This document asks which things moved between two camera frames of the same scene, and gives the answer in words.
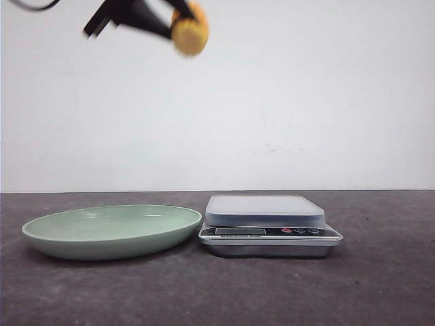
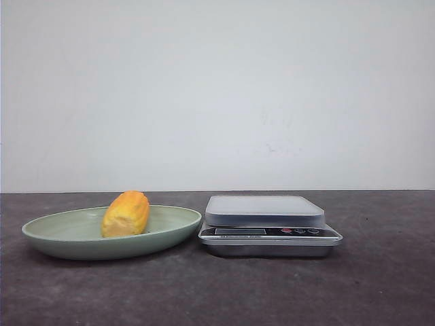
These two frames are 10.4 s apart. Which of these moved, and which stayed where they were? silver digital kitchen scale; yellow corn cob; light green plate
Moved: yellow corn cob
Stayed: light green plate; silver digital kitchen scale
